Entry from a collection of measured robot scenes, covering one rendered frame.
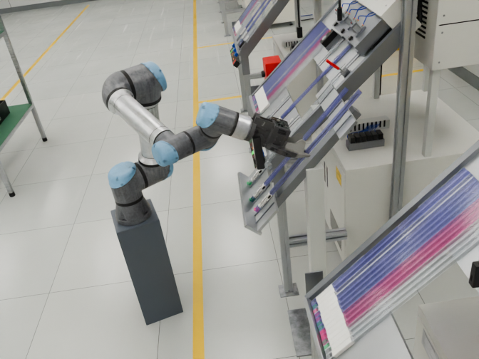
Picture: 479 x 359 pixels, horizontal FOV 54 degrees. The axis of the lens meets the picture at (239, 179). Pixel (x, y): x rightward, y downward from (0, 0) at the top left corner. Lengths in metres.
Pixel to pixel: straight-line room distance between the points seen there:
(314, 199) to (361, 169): 0.41
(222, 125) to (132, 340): 1.25
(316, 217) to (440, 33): 0.80
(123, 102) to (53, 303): 1.36
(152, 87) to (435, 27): 1.03
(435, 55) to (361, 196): 0.65
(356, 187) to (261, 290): 0.70
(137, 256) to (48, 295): 0.77
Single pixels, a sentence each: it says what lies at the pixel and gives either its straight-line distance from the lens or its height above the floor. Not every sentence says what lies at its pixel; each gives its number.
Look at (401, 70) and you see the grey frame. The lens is 1.86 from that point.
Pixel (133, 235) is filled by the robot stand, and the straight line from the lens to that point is 2.00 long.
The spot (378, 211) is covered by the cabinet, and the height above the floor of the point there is 0.38.
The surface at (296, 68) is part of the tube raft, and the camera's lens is 2.28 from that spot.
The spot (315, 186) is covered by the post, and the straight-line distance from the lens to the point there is 1.65.
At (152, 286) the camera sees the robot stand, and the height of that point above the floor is 0.22.
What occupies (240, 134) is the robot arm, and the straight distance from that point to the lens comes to 1.38.
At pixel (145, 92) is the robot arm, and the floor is 1.10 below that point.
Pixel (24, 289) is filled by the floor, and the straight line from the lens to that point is 2.82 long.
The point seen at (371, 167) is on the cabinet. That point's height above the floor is 0.62.
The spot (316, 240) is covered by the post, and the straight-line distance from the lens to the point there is 1.79.
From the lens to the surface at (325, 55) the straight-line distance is 2.16.
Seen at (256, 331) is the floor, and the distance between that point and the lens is 2.20.
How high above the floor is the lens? 1.68
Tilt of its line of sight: 32 degrees down
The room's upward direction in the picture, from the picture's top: 8 degrees counter-clockwise
